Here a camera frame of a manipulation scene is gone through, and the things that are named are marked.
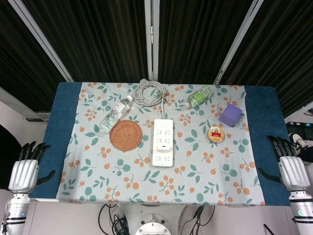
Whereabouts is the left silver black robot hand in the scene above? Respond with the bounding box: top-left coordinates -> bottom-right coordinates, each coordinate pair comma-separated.
8,141 -> 56,193

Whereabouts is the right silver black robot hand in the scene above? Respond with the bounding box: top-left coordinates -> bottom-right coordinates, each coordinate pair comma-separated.
257,135 -> 311,192

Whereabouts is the white power adapter cube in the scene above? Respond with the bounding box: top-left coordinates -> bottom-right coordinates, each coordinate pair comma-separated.
156,144 -> 171,158

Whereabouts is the white power strip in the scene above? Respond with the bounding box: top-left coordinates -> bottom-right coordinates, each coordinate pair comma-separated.
151,118 -> 176,170

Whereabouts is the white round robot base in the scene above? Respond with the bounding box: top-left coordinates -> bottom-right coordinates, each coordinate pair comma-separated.
134,212 -> 172,235

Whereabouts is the black and white sneaker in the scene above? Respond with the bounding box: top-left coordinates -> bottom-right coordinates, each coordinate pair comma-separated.
287,132 -> 313,150

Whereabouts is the blue table cover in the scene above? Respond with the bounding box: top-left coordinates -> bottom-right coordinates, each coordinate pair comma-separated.
28,82 -> 291,208

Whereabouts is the purple cube block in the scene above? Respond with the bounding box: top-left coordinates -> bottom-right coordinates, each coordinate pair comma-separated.
218,103 -> 244,128

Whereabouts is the round tin with red label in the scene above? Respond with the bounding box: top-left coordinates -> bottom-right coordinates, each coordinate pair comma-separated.
207,126 -> 226,144

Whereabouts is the floral patterned tablecloth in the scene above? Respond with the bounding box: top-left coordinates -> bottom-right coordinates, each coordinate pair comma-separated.
56,82 -> 266,207

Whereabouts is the clear plastic water bottle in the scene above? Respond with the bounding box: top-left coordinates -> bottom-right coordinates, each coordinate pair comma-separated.
97,95 -> 134,134

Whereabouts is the round woven brown coaster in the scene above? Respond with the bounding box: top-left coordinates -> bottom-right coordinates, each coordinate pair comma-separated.
109,119 -> 143,155

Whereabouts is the black cable bundle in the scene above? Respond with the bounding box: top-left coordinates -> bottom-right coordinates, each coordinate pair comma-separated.
179,205 -> 216,235
97,204 -> 128,235

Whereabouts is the white window frame post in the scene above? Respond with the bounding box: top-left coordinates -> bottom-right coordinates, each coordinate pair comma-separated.
144,0 -> 160,82
212,0 -> 265,85
8,0 -> 74,83

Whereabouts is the grey cable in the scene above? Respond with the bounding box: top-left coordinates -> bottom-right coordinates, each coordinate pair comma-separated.
133,78 -> 171,120

